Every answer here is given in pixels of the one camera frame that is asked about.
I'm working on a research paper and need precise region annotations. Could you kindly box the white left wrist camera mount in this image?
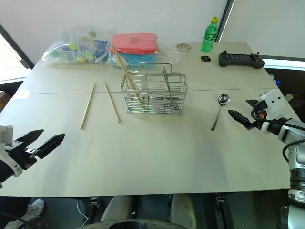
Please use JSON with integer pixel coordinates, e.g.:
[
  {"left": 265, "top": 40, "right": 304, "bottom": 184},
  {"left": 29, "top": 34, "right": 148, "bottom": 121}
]
[{"left": 0, "top": 125, "right": 23, "bottom": 178}]

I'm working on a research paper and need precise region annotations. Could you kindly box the green plastic soda bottle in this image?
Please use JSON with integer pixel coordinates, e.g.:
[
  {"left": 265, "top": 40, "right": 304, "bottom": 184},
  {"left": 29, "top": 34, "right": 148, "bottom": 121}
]
[{"left": 201, "top": 16, "right": 219, "bottom": 53}]

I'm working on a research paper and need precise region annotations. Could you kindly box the white sneaker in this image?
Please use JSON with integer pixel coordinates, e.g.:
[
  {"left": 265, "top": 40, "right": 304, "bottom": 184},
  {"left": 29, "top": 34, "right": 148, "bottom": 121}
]
[{"left": 20, "top": 198, "right": 46, "bottom": 223}]

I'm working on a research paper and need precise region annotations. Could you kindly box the black window frame bar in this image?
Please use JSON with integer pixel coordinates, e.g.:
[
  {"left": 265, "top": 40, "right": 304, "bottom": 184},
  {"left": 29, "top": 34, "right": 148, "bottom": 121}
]
[{"left": 0, "top": 23, "right": 34, "bottom": 70}]

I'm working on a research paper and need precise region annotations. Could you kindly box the red folded cloth pack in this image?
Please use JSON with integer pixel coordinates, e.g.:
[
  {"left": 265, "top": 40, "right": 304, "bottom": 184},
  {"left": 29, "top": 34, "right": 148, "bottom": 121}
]
[{"left": 109, "top": 33, "right": 160, "bottom": 56}]

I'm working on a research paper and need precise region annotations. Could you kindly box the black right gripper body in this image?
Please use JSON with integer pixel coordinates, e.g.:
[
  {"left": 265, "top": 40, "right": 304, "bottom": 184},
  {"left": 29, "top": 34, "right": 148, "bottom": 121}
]
[{"left": 251, "top": 100, "right": 268, "bottom": 123}]

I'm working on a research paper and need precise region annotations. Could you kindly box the silver metal spoon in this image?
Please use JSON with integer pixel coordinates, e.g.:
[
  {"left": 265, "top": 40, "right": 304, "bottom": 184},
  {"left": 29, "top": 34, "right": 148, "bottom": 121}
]
[{"left": 210, "top": 94, "right": 231, "bottom": 131}]

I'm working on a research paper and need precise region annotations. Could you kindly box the brown cardboard box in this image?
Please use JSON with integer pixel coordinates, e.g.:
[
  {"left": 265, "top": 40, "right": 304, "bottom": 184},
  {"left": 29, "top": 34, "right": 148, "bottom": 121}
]
[{"left": 0, "top": 90, "right": 11, "bottom": 108}]

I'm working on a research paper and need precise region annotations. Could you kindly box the white floor cable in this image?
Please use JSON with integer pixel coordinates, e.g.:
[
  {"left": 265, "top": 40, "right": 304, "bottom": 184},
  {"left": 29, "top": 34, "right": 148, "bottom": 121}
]
[{"left": 76, "top": 198, "right": 89, "bottom": 220}]

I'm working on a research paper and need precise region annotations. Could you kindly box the black table leg bracket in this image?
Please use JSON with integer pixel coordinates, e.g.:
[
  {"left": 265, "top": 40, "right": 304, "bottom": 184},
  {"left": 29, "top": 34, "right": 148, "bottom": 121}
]
[
  {"left": 85, "top": 196, "right": 100, "bottom": 224},
  {"left": 213, "top": 195, "right": 234, "bottom": 229}
]

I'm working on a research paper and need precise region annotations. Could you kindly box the clear bag with cloths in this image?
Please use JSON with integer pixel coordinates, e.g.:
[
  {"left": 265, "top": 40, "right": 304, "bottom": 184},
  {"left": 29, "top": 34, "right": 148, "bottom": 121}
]
[{"left": 106, "top": 31, "right": 181, "bottom": 69}]

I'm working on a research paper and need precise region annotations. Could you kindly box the silver wire cutlery basket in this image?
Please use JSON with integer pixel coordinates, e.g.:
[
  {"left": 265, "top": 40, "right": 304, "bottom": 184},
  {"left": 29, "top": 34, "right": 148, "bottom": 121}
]
[{"left": 120, "top": 62, "right": 188, "bottom": 117}]

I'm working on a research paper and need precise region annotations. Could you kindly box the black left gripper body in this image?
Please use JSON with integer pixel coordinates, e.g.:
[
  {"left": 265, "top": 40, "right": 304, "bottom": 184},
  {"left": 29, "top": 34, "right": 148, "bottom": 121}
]
[{"left": 4, "top": 140, "right": 39, "bottom": 171}]

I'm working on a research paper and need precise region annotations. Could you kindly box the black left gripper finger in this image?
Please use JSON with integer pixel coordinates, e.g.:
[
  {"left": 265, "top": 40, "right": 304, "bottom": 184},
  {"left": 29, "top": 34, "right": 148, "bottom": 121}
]
[
  {"left": 15, "top": 129, "right": 45, "bottom": 149},
  {"left": 36, "top": 133, "right": 66, "bottom": 160}
]

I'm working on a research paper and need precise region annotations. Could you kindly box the black wall strip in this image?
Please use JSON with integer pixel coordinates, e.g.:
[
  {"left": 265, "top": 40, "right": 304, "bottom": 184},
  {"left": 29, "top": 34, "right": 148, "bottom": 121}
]
[{"left": 217, "top": 0, "right": 235, "bottom": 42}]

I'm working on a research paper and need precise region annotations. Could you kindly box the beige rounded shape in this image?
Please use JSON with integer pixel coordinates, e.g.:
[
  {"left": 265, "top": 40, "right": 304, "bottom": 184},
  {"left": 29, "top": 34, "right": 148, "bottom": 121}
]
[
  {"left": 171, "top": 194, "right": 195, "bottom": 228},
  {"left": 99, "top": 195, "right": 132, "bottom": 222}
]

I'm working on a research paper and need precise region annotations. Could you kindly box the black handheld remote controller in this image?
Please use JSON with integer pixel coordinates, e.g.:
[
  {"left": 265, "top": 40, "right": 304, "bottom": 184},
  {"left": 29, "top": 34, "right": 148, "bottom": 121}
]
[{"left": 218, "top": 50, "right": 266, "bottom": 70}]

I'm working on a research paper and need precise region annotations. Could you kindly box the silver metal cutlery piece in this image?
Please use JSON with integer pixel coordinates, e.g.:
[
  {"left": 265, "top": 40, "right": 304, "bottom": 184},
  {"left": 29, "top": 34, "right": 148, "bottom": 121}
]
[{"left": 162, "top": 67, "right": 180, "bottom": 112}]

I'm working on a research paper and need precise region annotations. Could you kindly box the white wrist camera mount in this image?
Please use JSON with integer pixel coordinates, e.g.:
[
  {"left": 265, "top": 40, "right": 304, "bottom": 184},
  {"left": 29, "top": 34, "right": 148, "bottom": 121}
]
[
  {"left": 256, "top": 89, "right": 286, "bottom": 133},
  {"left": 0, "top": 125, "right": 23, "bottom": 178}
]

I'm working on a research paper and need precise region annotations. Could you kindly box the blue folded cloth pack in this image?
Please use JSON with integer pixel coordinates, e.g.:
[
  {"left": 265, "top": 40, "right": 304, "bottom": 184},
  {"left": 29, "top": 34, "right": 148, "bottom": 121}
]
[{"left": 110, "top": 52, "right": 158, "bottom": 68}]

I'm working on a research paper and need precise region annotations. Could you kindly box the clear bag with printed items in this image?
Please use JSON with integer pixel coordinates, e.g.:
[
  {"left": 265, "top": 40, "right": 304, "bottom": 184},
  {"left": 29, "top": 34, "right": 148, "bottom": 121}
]
[{"left": 42, "top": 24, "right": 113, "bottom": 65}]

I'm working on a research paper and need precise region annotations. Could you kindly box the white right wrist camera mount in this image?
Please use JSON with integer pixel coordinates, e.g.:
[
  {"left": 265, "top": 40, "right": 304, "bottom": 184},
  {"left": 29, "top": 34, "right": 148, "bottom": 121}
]
[{"left": 256, "top": 89, "right": 286, "bottom": 133}]

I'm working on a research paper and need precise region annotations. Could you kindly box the wooden chopstick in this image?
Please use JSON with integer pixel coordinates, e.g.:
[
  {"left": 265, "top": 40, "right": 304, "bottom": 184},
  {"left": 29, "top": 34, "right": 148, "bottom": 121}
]
[
  {"left": 80, "top": 82, "right": 96, "bottom": 130},
  {"left": 104, "top": 82, "right": 122, "bottom": 124},
  {"left": 112, "top": 44, "right": 142, "bottom": 103}
]

